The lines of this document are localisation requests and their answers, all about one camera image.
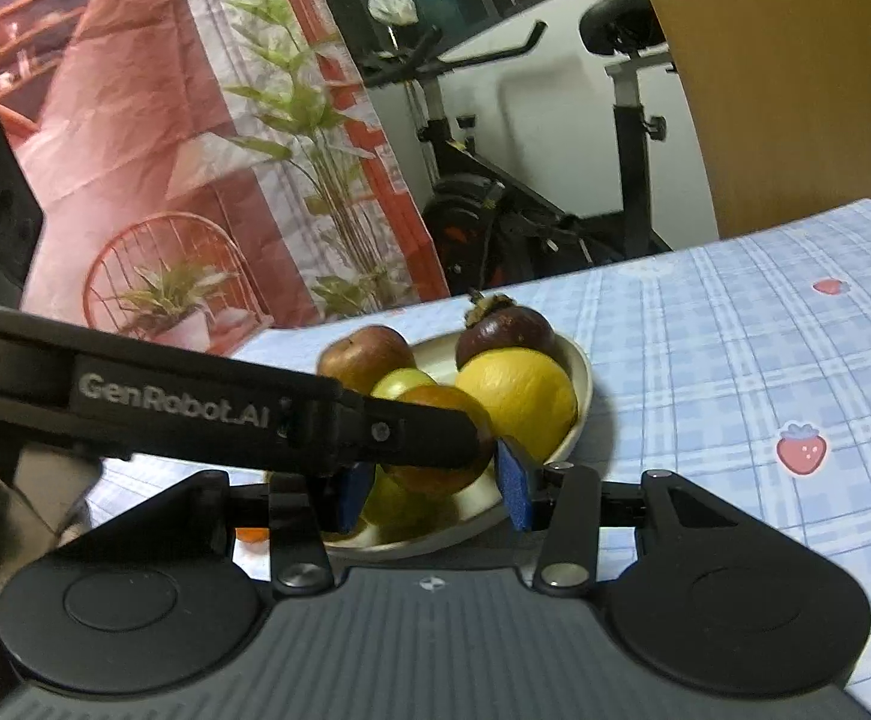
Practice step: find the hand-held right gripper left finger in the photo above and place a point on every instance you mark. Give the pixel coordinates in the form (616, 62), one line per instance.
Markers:
(357, 499)

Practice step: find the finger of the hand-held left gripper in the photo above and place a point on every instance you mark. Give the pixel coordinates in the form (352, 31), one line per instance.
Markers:
(405, 431)

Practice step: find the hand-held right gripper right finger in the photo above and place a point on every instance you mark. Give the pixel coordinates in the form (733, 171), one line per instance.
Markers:
(514, 487)

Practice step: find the yellow lemon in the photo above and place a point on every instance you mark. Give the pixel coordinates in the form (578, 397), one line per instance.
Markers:
(525, 397)
(398, 506)

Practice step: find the green apple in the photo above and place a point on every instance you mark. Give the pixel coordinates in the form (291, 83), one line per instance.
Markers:
(402, 384)

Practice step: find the beige round plate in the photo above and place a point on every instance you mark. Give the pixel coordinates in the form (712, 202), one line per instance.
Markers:
(473, 517)

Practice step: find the reddish orange round fruit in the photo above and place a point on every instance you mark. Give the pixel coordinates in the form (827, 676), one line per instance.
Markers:
(443, 480)

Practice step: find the red apple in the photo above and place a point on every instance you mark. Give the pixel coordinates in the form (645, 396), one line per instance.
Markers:
(360, 360)

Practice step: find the dark purple mangosteen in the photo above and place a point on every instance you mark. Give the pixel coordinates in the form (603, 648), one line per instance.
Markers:
(510, 334)

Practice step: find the person's left hand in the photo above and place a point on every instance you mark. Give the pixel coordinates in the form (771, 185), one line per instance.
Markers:
(23, 495)

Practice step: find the small orange kumquat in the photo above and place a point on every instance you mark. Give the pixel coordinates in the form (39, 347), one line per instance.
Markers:
(252, 536)

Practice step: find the black exercise bike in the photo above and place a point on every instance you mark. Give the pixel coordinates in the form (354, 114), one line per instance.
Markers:
(480, 217)

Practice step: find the blue plaid tablecloth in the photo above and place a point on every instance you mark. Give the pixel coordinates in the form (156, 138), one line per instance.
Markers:
(705, 330)

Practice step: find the white cloth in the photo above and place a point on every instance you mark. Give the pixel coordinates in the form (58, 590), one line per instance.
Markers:
(393, 6)

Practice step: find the wooden door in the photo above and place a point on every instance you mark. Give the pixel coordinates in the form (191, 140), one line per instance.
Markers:
(780, 75)

